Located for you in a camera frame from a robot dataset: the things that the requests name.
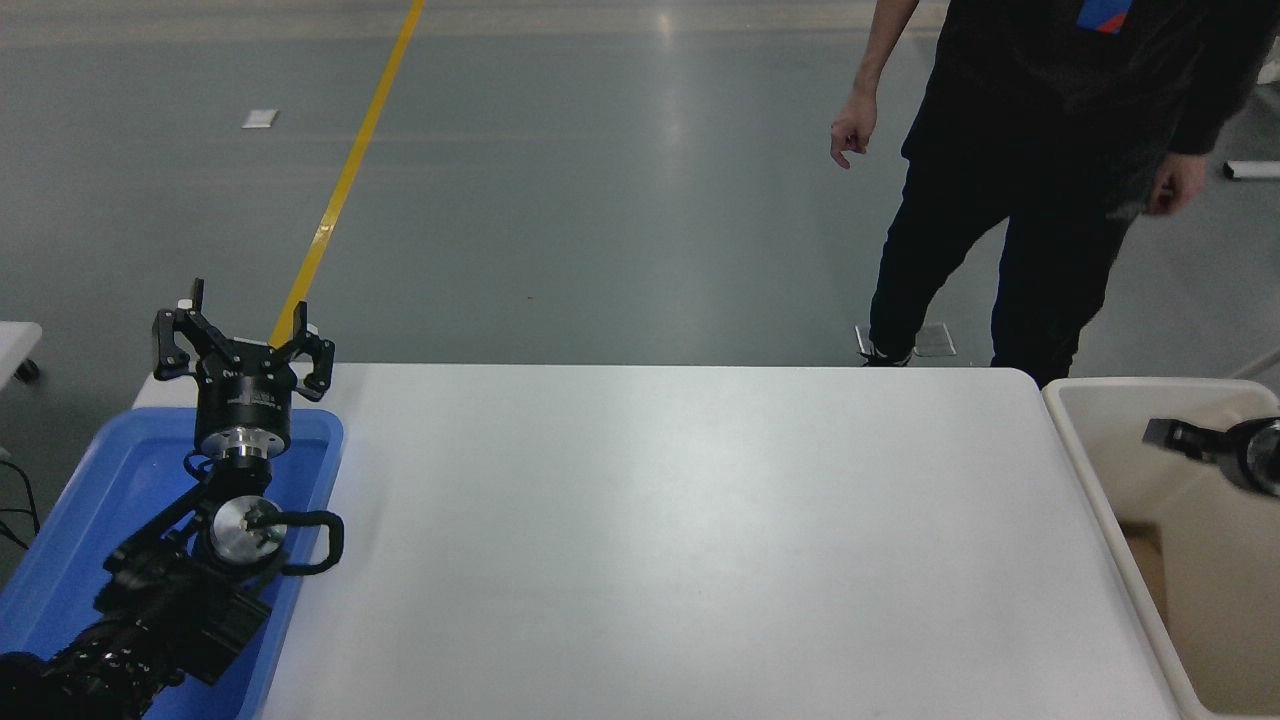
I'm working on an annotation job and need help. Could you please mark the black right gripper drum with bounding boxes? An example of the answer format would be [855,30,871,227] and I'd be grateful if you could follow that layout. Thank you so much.
[1215,420,1261,491]

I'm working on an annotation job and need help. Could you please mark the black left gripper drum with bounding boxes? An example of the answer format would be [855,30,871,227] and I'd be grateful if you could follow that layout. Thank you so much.
[195,342,296,437]

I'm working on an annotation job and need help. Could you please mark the person's left hand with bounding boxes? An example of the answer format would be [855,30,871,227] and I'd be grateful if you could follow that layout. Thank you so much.
[1145,152,1208,216]

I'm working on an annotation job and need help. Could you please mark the person's right hand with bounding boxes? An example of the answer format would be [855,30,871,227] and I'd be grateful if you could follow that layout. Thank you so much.
[830,92,879,169]

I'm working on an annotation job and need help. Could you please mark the large pale bin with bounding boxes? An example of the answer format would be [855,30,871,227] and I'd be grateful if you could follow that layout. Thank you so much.
[1043,377,1280,720]

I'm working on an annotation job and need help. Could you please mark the white side table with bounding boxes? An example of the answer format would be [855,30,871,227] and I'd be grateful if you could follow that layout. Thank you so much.
[0,322,45,389]

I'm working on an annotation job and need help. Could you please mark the blue plastic tray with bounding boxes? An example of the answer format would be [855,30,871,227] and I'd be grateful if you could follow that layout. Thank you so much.
[0,407,346,720]

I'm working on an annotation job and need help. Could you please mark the person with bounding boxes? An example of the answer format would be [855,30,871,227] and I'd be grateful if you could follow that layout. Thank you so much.
[830,0,1280,389]

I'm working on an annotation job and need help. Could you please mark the black floor cables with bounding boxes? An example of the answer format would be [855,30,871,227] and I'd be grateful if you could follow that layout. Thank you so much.
[0,455,42,549]

